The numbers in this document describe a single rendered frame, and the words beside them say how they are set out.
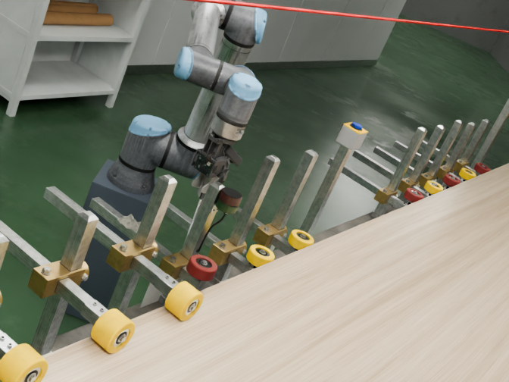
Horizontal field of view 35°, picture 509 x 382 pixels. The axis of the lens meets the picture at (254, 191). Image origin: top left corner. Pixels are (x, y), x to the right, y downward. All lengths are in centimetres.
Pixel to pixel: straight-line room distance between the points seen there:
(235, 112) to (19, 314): 149
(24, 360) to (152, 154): 162
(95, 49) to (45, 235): 207
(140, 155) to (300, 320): 116
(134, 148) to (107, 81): 252
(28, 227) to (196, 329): 204
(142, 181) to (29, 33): 185
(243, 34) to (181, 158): 56
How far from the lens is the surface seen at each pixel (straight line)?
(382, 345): 225
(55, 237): 385
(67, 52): 566
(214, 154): 220
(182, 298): 189
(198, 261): 219
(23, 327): 325
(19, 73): 481
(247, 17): 278
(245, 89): 213
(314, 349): 207
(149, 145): 304
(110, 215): 236
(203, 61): 225
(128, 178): 309
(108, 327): 171
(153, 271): 196
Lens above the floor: 195
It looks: 22 degrees down
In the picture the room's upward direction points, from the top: 24 degrees clockwise
